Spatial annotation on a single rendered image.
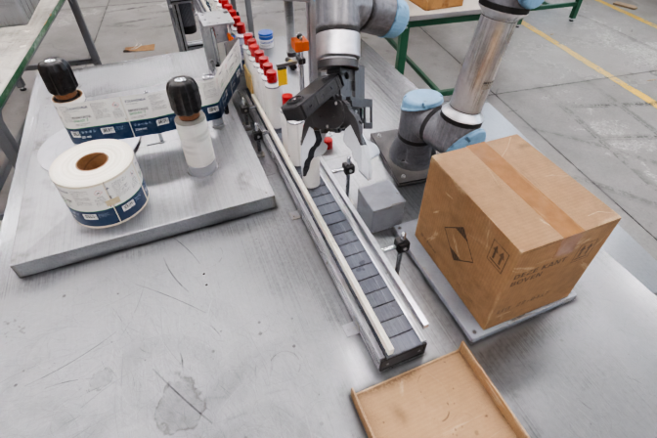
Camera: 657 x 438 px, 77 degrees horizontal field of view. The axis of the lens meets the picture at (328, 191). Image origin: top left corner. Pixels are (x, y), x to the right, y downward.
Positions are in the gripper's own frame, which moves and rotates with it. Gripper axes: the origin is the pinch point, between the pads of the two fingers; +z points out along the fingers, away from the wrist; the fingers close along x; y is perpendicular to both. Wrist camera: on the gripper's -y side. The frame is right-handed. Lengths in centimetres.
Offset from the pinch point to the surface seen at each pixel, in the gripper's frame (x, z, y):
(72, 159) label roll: 74, -3, -18
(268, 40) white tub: 113, -56, 82
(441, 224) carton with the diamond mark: -2.9, 12.9, 35.0
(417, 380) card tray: -6.9, 42.3, 17.9
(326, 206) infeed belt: 29.9, 11.3, 31.0
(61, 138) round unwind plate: 111, -9, -10
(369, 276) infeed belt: 9.7, 25.2, 23.8
